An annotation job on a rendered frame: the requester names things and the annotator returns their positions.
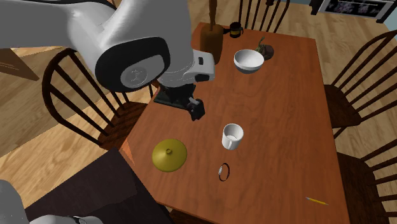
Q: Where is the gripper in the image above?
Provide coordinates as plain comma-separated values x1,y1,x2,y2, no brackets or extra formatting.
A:
153,82,206,122

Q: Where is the white mug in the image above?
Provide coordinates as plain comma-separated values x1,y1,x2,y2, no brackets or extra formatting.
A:
221,123,245,151

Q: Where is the black wristwatch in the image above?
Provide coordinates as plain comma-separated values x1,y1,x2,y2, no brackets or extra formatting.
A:
218,162,231,183

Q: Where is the dark wooden spindle chair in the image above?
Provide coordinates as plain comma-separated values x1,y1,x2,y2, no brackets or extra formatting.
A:
237,0,291,34
336,145,397,224
323,29,397,140
41,46,156,151

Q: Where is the brown wooden dining table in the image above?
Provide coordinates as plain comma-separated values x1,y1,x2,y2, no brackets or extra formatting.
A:
119,22,352,224

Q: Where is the white bowl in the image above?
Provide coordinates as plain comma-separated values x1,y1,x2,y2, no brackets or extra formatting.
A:
233,48,265,75

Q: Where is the olive yellow round lid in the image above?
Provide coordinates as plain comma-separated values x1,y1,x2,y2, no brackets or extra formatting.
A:
151,138,188,173

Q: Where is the brown wooden block with rod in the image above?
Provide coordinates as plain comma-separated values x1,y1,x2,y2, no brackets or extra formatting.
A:
199,0,225,66

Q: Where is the yellow pencil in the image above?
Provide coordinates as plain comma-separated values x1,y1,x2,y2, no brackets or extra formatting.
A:
305,196,330,206

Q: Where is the dark round vegetable with leaves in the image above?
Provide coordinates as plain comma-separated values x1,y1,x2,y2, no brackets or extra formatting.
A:
255,36,275,61

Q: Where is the dark mug with yellow band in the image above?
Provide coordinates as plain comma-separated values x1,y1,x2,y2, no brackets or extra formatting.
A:
223,21,245,39

